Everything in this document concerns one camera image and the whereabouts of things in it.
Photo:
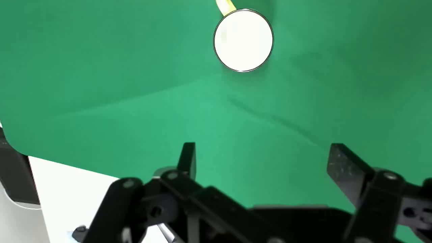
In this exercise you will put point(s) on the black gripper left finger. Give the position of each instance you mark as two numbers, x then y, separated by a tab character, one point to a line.
186	162

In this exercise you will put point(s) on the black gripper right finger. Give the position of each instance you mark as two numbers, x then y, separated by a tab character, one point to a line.
348	173

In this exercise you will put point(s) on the yellow enamel cup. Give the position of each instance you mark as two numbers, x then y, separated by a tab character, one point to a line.
243	42

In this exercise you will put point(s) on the green table cloth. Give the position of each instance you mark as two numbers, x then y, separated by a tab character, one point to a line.
112	68

